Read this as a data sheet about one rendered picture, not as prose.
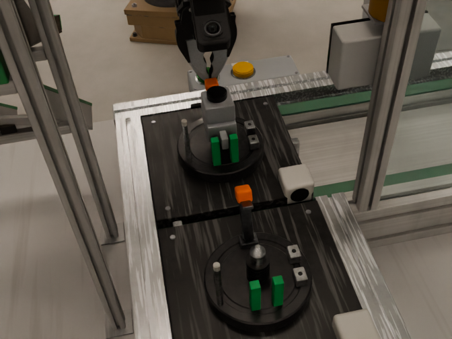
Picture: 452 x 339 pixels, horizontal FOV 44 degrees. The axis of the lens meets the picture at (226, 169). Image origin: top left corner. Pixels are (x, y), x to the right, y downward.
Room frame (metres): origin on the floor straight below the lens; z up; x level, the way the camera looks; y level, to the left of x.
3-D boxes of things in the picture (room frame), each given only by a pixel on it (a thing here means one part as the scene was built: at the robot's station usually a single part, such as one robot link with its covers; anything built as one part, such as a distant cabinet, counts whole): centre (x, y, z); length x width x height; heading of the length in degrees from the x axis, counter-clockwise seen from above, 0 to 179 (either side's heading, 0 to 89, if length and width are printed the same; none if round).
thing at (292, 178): (0.57, -0.10, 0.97); 0.05 x 0.05 x 0.04; 9
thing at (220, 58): (0.74, 0.00, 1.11); 0.06 x 0.03 x 0.09; 9
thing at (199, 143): (0.65, 0.01, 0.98); 0.14 x 0.14 x 0.02
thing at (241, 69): (0.87, -0.05, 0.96); 0.04 x 0.04 x 0.02
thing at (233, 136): (0.61, -0.01, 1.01); 0.01 x 0.01 x 0.05; 9
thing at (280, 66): (0.87, -0.05, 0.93); 0.21 x 0.07 x 0.06; 99
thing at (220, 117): (0.64, 0.00, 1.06); 0.08 x 0.04 x 0.07; 9
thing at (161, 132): (0.65, 0.01, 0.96); 0.24 x 0.24 x 0.02; 9
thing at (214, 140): (0.60, 0.01, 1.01); 0.01 x 0.01 x 0.05; 9
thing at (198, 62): (0.73, 0.04, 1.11); 0.06 x 0.03 x 0.09; 9
